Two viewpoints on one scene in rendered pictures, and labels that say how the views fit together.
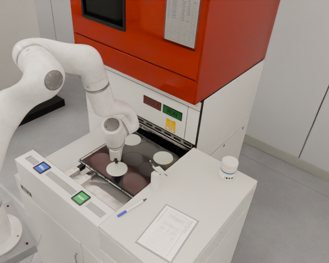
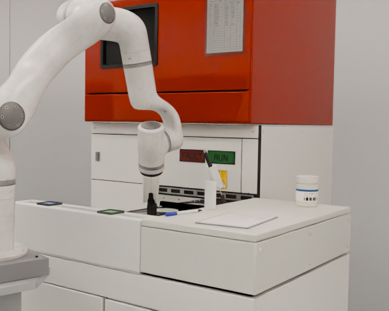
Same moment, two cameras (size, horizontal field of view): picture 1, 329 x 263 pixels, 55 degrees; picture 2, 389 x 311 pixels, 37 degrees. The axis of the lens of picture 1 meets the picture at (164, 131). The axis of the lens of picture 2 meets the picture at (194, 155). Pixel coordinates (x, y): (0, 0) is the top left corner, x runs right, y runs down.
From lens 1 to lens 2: 110 cm
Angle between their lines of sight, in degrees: 33
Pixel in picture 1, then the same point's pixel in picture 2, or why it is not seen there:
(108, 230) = (155, 220)
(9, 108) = (56, 42)
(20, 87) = (73, 16)
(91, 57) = (137, 20)
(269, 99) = (360, 242)
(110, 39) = not seen: hidden behind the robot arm
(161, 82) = (205, 111)
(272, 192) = not seen: outside the picture
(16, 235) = (21, 250)
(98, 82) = (142, 52)
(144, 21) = (181, 42)
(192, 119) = (249, 155)
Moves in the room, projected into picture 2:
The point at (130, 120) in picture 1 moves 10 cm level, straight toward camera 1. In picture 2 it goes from (173, 126) to (177, 126)
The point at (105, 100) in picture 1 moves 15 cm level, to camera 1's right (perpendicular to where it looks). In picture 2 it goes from (148, 79) to (197, 80)
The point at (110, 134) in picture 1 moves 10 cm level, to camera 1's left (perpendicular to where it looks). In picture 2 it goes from (150, 134) to (117, 133)
